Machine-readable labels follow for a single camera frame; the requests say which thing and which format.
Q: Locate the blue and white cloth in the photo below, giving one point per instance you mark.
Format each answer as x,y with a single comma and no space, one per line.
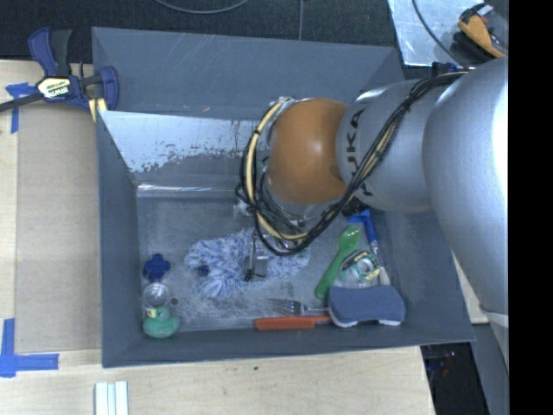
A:
220,253

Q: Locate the metal fork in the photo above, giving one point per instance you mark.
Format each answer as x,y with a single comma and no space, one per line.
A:
290,306

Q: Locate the green plastic spoon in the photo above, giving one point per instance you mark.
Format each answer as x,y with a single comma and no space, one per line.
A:
341,257

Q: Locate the dark blue flower-shaped piece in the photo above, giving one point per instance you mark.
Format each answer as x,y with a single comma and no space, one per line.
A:
156,267

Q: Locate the clear glass ball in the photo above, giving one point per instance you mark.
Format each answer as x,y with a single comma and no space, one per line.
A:
156,295

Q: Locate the blue sponge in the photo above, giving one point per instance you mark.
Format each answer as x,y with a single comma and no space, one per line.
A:
367,305

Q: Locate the blue pen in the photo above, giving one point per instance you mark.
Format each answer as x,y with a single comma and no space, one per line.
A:
369,229

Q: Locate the green rubber duck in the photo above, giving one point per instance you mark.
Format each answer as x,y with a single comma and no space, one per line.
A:
160,325

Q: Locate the pale wood board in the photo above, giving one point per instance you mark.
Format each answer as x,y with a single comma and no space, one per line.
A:
56,231

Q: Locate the grey metal bin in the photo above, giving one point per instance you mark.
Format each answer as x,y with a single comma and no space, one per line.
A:
173,72

